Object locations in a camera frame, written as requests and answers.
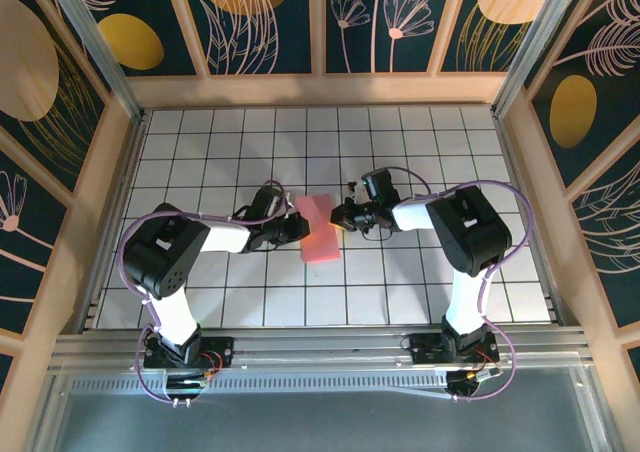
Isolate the pink paper sheet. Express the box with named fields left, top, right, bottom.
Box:
left=294, top=194, right=341, bottom=264

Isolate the white grid work mat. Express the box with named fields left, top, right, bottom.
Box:
left=94, top=106, right=557, bottom=329

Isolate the aluminium mounting beam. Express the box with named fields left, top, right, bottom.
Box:
left=49, top=325, right=596, bottom=373

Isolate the grey metal panel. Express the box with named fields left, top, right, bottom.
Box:
left=29, top=366, right=616, bottom=452

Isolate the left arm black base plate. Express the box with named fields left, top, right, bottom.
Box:
left=143, top=335, right=235, bottom=371

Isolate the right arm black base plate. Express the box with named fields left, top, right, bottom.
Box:
left=409, top=332, right=500, bottom=366

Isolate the perforated metal cable tray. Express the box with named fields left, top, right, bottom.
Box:
left=67, top=371, right=451, bottom=394

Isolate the aluminium side rail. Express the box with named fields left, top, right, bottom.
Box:
left=493, top=109, right=569, bottom=329
left=74, top=109, right=149, bottom=333

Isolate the left arm wired controller board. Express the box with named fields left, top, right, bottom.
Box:
left=164, top=369, right=217, bottom=407

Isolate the arm wired controller board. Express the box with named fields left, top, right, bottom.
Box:
left=444, top=366, right=504, bottom=403
left=164, top=369, right=217, bottom=407

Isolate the right arm wired controller board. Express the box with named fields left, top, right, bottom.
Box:
left=444, top=366, right=504, bottom=403

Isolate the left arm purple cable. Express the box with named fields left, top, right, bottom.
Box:
left=118, top=179, right=296, bottom=406

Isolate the aluminium corner post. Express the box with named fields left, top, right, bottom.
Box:
left=492, top=0, right=586, bottom=118
left=39, top=0, right=146, bottom=121

